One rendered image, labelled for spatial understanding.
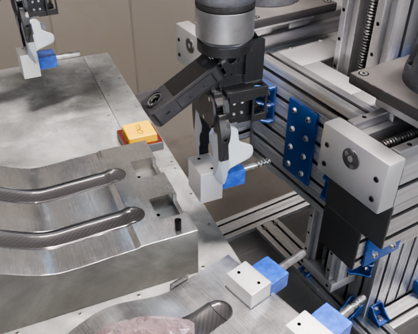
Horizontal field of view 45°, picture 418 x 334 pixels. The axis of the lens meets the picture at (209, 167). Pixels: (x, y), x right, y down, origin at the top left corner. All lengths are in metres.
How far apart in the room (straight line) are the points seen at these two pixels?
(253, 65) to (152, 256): 0.30
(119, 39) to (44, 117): 1.51
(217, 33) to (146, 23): 2.11
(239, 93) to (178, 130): 1.97
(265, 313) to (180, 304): 0.11
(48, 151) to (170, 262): 0.45
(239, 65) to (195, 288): 0.31
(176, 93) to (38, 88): 0.75
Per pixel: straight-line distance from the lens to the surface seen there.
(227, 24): 0.63
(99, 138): 1.13
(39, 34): 1.15
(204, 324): 0.69
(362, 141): 0.77
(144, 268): 0.76
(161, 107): 0.66
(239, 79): 0.69
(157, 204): 0.82
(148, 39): 2.77
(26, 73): 1.19
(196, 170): 0.75
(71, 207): 0.82
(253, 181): 2.29
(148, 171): 0.91
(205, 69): 0.67
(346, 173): 0.80
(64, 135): 1.16
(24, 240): 0.77
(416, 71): 0.83
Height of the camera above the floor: 1.40
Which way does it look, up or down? 36 degrees down
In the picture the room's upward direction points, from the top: straight up
